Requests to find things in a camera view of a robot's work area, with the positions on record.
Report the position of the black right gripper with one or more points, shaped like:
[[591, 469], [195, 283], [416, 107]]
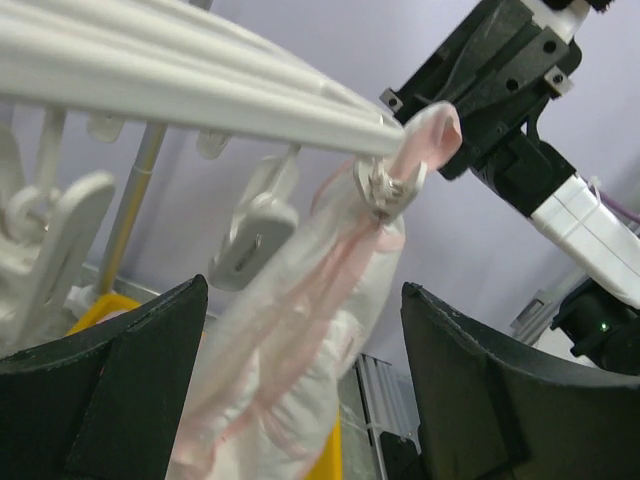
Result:
[[500, 68]]

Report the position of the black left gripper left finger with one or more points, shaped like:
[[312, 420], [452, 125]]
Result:
[[104, 403]]

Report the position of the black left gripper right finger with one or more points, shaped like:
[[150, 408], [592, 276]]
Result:
[[590, 416]]

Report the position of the white pink underwear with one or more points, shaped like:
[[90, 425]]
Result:
[[263, 397]]

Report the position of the white end hanger clip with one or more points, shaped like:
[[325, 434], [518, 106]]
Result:
[[385, 197]]

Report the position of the white plastic clip hanger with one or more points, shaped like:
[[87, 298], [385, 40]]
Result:
[[170, 62]]

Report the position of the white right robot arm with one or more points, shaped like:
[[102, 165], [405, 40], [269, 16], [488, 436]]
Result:
[[600, 317]]

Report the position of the yellow plastic tray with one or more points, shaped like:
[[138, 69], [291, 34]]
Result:
[[104, 308]]

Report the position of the white metal clothes rack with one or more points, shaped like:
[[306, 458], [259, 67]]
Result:
[[132, 198]]

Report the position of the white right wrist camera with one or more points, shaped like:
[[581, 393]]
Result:
[[564, 18]]

